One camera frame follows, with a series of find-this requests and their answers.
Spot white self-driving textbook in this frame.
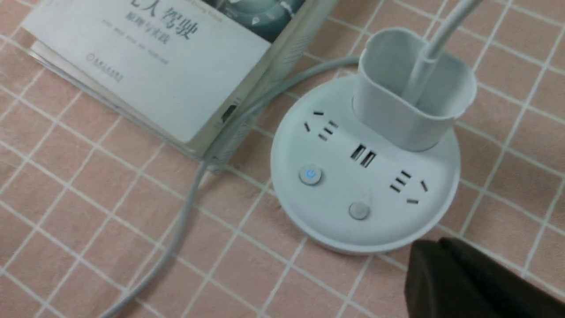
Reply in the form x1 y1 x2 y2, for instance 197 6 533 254
22 0 337 153

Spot grey lamp power cable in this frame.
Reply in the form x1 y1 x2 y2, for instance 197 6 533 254
98 56 361 318

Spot white desk lamp with sockets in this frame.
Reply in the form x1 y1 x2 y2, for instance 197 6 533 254
270 0 480 255

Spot lower white book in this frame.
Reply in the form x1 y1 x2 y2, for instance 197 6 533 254
27 40 255 171

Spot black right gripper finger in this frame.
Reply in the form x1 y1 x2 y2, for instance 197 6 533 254
404 237 565 318

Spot pink checkered tablecloth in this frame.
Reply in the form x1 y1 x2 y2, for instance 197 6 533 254
0 0 565 318

